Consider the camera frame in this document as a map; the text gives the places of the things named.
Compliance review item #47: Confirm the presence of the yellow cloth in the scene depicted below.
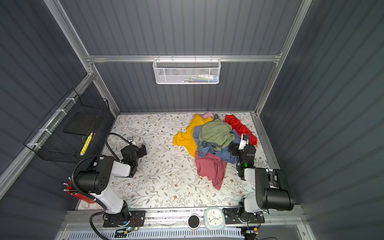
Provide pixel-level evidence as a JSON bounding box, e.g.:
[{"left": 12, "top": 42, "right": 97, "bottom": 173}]
[{"left": 173, "top": 114, "right": 213, "bottom": 158}]

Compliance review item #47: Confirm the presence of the light blue square clock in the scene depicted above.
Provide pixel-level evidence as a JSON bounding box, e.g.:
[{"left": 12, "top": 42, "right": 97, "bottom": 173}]
[{"left": 204, "top": 207, "right": 226, "bottom": 231}]

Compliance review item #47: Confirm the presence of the red cloth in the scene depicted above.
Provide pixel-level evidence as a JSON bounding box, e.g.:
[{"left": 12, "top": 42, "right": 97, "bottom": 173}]
[{"left": 225, "top": 115, "right": 258, "bottom": 146}]

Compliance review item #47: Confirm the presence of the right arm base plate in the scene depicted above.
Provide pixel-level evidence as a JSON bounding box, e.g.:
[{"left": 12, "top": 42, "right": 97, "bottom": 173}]
[{"left": 222, "top": 208, "right": 265, "bottom": 225}]

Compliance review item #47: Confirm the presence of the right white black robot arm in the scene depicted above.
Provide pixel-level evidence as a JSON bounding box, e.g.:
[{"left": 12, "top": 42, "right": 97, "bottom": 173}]
[{"left": 223, "top": 144, "right": 295, "bottom": 224}]

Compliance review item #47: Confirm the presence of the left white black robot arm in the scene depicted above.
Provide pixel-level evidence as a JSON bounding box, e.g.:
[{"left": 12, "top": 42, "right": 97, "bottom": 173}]
[{"left": 71, "top": 145, "right": 147, "bottom": 231}]

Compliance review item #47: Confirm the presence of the white wire mesh basket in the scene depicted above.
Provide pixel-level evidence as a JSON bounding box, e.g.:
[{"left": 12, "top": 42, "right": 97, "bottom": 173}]
[{"left": 153, "top": 58, "right": 222, "bottom": 85}]

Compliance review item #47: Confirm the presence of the yellow marker pen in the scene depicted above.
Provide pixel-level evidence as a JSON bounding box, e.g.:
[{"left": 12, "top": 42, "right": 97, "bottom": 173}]
[{"left": 80, "top": 132, "right": 94, "bottom": 156}]

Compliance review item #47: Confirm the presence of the round black white timer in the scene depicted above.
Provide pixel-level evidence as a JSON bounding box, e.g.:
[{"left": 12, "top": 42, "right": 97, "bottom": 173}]
[{"left": 188, "top": 214, "right": 201, "bottom": 230}]

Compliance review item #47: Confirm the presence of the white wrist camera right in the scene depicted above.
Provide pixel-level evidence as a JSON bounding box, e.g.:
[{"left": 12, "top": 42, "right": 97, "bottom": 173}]
[{"left": 239, "top": 134, "right": 250, "bottom": 150}]

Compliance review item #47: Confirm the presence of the blue checkered cloth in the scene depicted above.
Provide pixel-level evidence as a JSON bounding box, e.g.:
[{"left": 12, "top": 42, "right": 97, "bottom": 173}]
[{"left": 193, "top": 126, "right": 239, "bottom": 164}]

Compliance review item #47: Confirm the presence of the white vented front panel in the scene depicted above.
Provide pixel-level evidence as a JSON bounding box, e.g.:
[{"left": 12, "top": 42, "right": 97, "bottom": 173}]
[{"left": 67, "top": 227, "right": 245, "bottom": 240}]

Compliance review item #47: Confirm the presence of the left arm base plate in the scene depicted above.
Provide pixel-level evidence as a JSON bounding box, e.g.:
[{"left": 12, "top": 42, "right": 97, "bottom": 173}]
[{"left": 103, "top": 211, "right": 146, "bottom": 228}]

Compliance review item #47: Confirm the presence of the light pink cloth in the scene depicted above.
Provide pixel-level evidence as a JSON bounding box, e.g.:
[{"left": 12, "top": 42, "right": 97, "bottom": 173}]
[{"left": 200, "top": 112, "right": 215, "bottom": 119}]

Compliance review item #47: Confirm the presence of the dusty pink ribbed cloth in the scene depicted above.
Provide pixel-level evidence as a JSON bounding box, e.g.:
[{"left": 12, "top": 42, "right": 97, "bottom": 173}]
[{"left": 195, "top": 151, "right": 228, "bottom": 190}]

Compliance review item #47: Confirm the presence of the green cloth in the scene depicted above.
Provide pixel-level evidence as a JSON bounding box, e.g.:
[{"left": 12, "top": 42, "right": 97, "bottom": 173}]
[{"left": 199, "top": 119, "right": 235, "bottom": 152}]

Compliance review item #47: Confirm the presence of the black wire basket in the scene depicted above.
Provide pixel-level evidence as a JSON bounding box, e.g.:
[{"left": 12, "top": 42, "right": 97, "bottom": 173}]
[{"left": 24, "top": 91, "right": 115, "bottom": 163}]

